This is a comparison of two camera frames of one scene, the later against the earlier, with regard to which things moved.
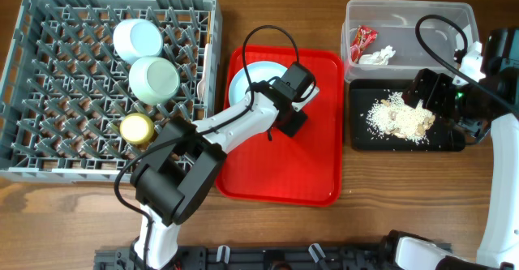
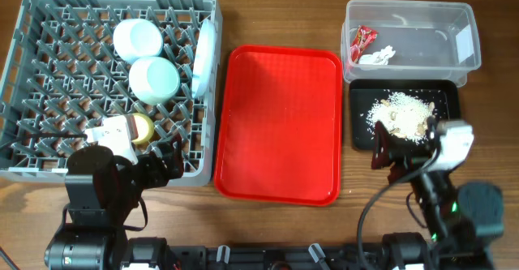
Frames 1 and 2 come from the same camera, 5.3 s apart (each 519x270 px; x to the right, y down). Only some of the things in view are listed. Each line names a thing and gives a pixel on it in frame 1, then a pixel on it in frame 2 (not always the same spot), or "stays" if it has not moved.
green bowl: x=153 y=80 stays
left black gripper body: x=293 y=122 -> x=148 y=171
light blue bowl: x=136 y=38 stays
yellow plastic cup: x=136 y=128 stays
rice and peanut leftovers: x=392 y=115 stays
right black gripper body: x=441 y=98 -> x=409 y=161
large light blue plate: x=240 y=84 -> x=204 y=60
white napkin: x=378 y=57 stays
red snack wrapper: x=365 y=36 stays
